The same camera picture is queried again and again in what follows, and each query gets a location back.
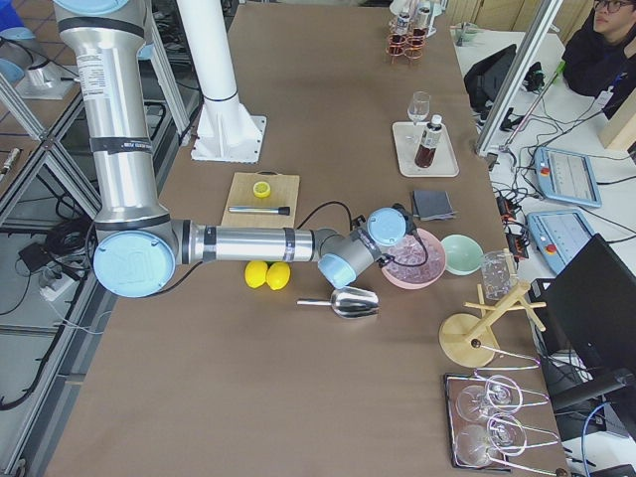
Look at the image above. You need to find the tea bottle white cap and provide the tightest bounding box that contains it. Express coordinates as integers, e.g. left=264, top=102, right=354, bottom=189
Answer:
left=414, top=114, right=442, bottom=168
left=411, top=1, right=432, bottom=39
left=394, top=6, right=411, bottom=36

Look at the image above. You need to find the cream rabbit tray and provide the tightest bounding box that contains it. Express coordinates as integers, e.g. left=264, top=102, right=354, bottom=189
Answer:
left=392, top=121, right=461, bottom=179

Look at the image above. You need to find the steel muddler black tip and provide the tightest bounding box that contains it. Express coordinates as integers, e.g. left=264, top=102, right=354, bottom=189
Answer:
left=227, top=206, right=291, bottom=217

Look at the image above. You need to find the person in black jacket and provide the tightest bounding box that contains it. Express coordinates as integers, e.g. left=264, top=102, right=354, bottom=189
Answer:
left=562, top=1, right=635, bottom=118

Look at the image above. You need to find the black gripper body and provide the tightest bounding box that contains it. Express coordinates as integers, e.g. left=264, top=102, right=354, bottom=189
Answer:
left=392, top=203, right=416, bottom=237

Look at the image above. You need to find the clear tumbler glass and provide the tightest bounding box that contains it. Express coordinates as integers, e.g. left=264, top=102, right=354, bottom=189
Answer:
left=481, top=249, right=518, bottom=300

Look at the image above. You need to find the black monitor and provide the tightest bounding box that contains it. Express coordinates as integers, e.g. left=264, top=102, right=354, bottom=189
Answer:
left=545, top=235, right=635, bottom=372

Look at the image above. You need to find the copper wire bottle basket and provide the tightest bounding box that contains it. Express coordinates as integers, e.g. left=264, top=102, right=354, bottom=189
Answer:
left=385, top=18, right=428, bottom=65

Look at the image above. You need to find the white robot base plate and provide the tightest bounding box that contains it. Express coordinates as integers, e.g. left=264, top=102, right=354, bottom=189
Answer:
left=191, top=111, right=267, bottom=164

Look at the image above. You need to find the pink bowl of ice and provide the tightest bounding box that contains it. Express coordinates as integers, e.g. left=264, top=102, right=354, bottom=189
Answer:
left=382, top=228, right=446, bottom=290

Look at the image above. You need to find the black glass rack tray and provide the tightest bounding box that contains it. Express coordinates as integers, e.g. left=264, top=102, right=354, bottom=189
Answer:
left=443, top=374, right=511, bottom=475

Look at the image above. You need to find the bamboo cutting board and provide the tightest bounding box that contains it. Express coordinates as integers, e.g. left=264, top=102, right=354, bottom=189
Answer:
left=221, top=172, right=300, bottom=229

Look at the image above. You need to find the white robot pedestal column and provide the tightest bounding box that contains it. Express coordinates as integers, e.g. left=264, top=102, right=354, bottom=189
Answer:
left=178, top=0, right=239, bottom=118

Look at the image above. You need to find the clear wine glass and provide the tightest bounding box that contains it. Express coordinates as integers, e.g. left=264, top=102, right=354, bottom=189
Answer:
left=404, top=90, right=431, bottom=145

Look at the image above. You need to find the metal ice scoop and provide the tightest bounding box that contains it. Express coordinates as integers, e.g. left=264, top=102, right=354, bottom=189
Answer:
left=296, top=286, right=380, bottom=319

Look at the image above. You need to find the lemon half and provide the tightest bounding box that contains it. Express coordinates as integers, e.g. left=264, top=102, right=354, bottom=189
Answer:
left=252, top=181, right=271, bottom=199

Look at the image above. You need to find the green bowl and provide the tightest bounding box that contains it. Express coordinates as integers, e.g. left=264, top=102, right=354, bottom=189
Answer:
left=441, top=235, right=484, bottom=276

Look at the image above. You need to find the yellow lemon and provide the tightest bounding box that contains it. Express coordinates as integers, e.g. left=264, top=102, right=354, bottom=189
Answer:
left=243, top=260, right=268, bottom=288
left=265, top=261, right=291, bottom=291

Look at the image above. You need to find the grey folded cloth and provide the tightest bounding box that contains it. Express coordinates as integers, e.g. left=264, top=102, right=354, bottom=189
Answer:
left=411, top=190, right=456, bottom=221

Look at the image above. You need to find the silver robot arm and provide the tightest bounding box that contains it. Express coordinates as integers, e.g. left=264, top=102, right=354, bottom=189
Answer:
left=55, top=1, right=414, bottom=297

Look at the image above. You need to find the upside down wine glass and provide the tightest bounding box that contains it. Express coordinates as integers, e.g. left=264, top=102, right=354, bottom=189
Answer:
left=455, top=375, right=550, bottom=422
left=454, top=412, right=561, bottom=471

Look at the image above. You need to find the aluminium frame post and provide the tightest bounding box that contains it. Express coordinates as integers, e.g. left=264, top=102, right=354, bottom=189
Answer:
left=475, top=0, right=562, bottom=157

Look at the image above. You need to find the blue teach pendant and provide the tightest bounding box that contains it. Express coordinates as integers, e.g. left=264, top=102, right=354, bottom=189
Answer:
left=526, top=209, right=594, bottom=274
left=535, top=146, right=602, bottom=208

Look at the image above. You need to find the wooden cup stand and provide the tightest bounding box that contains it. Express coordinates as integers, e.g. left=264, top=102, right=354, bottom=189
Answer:
left=438, top=247, right=548, bottom=369

